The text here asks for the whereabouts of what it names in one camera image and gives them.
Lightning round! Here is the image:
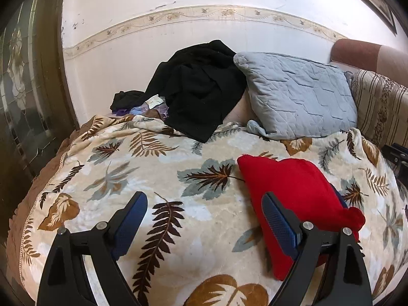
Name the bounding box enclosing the red and blue sweater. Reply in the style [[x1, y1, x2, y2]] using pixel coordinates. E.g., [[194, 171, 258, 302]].
[[237, 155, 366, 281]]

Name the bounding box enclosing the white paper tag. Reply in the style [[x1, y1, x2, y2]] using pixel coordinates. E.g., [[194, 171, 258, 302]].
[[145, 95, 164, 109]]

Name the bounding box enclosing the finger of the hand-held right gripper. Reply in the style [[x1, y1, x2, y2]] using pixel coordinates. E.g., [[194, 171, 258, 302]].
[[382, 143, 408, 179]]

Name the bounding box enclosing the dark framed picture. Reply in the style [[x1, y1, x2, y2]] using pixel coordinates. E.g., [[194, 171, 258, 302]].
[[328, 0, 397, 35]]

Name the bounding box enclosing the leaf print blanket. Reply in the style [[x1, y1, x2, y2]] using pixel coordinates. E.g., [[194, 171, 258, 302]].
[[6, 115, 408, 306]]

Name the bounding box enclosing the grey quilted pillow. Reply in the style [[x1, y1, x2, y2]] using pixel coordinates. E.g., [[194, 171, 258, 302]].
[[233, 52, 358, 141]]

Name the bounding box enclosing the small black cloth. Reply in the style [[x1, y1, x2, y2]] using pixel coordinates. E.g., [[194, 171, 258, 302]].
[[110, 91, 145, 113]]

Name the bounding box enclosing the striped sofa backrest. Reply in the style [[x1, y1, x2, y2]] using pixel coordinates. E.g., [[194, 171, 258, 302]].
[[349, 68, 408, 150]]

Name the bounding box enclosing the brown sofa bolster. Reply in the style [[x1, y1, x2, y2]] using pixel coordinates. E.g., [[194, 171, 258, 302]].
[[330, 38, 408, 86]]

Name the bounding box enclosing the large black garment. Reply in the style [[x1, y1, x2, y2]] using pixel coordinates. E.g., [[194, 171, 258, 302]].
[[145, 40, 247, 143]]

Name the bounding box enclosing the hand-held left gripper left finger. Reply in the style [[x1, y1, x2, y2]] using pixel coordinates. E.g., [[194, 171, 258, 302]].
[[37, 191, 149, 306]]

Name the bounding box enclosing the beige cushion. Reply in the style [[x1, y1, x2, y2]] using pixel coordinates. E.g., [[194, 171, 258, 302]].
[[223, 96, 256, 125]]

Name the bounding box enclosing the wooden stained glass door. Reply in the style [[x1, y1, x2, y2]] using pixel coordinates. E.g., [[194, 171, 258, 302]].
[[0, 0, 80, 297]]

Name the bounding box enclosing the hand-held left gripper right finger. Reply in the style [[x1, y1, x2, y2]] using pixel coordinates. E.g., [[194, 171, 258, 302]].
[[261, 192, 373, 306]]

